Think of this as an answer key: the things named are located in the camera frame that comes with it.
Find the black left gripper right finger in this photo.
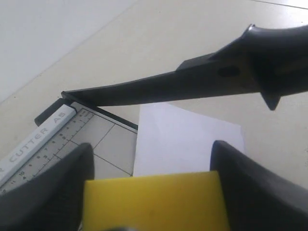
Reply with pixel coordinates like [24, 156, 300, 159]
[210, 141, 308, 231]

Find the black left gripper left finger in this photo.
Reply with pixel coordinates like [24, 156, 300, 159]
[0, 143, 94, 231]

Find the grey paper cutter base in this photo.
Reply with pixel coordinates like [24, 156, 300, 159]
[0, 103, 138, 194]

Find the white paper sheet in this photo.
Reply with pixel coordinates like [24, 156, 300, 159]
[133, 103, 244, 177]

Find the black cutter blade lever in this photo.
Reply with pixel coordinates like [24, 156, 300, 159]
[62, 25, 308, 110]

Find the yellow cube block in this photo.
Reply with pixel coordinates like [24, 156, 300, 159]
[82, 171, 230, 231]

